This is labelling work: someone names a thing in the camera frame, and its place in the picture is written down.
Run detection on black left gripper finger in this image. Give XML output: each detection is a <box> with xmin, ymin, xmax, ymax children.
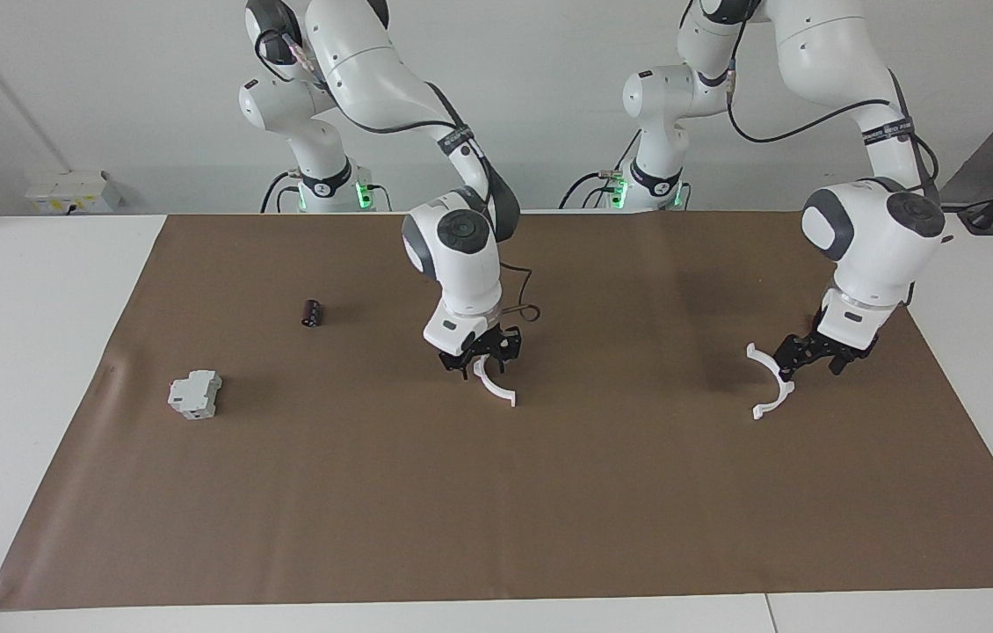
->
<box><xmin>773</xmin><ymin>334</ymin><xmax>824</xmax><ymax>383</ymax></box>
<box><xmin>829</xmin><ymin>343</ymin><xmax>878</xmax><ymax>377</ymax></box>

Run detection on white half-ring pipe clamp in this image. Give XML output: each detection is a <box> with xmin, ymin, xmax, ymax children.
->
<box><xmin>472</xmin><ymin>355</ymin><xmax>518</xmax><ymax>409</ymax></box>
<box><xmin>745</xmin><ymin>343</ymin><xmax>796</xmax><ymax>420</ymax></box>

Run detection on grey circuit breaker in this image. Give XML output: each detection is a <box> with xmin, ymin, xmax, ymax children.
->
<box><xmin>167</xmin><ymin>369</ymin><xmax>223</xmax><ymax>420</ymax></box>

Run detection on white socket box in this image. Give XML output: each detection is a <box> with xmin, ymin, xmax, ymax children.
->
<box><xmin>25</xmin><ymin>170</ymin><xmax>124</xmax><ymax>215</ymax></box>

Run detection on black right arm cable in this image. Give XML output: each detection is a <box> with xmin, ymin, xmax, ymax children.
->
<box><xmin>255</xmin><ymin>26</ymin><xmax>543</xmax><ymax>324</ymax></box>

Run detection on brown paper mat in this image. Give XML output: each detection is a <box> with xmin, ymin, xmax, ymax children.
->
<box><xmin>0</xmin><ymin>209</ymin><xmax>993</xmax><ymax>612</ymax></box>

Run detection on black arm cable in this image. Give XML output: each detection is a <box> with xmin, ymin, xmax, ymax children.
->
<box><xmin>255</xmin><ymin>26</ymin><xmax>543</xmax><ymax>324</ymax></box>
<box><xmin>725</xmin><ymin>66</ymin><xmax>942</xmax><ymax>309</ymax></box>

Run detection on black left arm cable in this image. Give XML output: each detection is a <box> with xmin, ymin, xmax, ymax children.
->
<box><xmin>725</xmin><ymin>66</ymin><xmax>942</xmax><ymax>309</ymax></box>

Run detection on black base cable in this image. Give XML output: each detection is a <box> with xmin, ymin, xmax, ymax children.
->
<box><xmin>559</xmin><ymin>135</ymin><xmax>641</xmax><ymax>210</ymax></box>
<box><xmin>260</xmin><ymin>170</ymin><xmax>302</xmax><ymax>214</ymax></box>

